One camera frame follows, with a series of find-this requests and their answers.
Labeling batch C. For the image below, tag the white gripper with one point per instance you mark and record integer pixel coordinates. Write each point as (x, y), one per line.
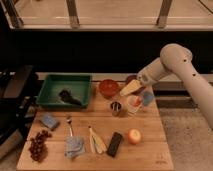
(148, 76)

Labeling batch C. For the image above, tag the bunch of red grapes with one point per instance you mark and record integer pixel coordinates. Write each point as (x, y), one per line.
(38, 147)

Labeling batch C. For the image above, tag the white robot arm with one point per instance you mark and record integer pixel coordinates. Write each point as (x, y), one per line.
(176, 59)

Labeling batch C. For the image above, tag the dark object in tray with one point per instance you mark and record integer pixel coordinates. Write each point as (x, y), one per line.
(66, 97)

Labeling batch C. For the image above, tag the green plastic tray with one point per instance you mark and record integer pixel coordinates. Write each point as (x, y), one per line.
(78, 85)

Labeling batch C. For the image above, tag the purple bowl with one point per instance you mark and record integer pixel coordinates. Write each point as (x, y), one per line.
(129, 79)

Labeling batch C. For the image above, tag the blue cloth near glass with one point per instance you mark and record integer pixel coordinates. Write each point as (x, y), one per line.
(147, 98)

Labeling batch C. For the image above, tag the red bowl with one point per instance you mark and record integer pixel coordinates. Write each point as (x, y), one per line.
(108, 88)

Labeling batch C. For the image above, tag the small metal cup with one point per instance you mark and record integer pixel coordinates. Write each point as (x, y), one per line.
(115, 108)

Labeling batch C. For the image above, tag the wooden board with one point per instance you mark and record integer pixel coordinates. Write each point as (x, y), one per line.
(151, 154)

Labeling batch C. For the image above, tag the apple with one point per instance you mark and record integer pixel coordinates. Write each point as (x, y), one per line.
(134, 136)

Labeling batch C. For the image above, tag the black rectangular block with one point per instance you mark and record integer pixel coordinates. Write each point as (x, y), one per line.
(114, 144)

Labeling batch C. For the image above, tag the wooden utensils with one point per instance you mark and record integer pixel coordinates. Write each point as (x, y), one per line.
(97, 144)

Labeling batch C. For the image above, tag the metal spoon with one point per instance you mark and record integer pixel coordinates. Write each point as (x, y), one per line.
(69, 122)

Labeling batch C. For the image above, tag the crumpled blue cloth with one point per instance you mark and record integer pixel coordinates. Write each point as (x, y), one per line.
(74, 147)

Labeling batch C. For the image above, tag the blue sponge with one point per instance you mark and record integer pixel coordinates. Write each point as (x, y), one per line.
(49, 121)

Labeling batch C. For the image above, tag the black equipment at left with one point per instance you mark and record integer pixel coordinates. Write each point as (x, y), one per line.
(17, 90)

